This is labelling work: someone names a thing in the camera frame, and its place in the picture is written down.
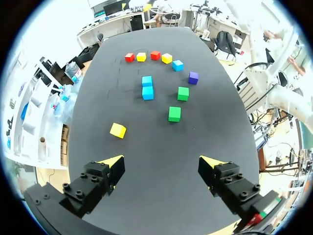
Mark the red cube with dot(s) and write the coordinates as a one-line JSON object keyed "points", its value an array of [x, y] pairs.
{"points": [[129, 57], [155, 55]]}

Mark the yellow cube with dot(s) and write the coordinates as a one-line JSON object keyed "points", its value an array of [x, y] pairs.
{"points": [[166, 58], [118, 130], [141, 57]]}

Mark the blue cube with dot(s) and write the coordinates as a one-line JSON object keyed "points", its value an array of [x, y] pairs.
{"points": [[148, 93], [147, 81], [178, 65]]}

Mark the person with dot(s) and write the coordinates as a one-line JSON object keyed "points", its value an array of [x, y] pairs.
{"points": [[297, 65], [168, 7]]}

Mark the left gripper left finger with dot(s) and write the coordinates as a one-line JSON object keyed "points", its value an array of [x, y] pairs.
{"points": [[97, 178]]}

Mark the green cube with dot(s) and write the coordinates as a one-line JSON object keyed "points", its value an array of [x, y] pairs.
{"points": [[183, 94], [174, 114]]}

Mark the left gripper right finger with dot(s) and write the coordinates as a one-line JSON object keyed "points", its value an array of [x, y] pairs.
{"points": [[227, 181]]}

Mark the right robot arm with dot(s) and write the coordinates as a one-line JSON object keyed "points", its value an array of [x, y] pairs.
{"points": [[288, 102]]}

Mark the purple cube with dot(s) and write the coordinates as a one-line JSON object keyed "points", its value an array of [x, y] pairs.
{"points": [[193, 78]]}

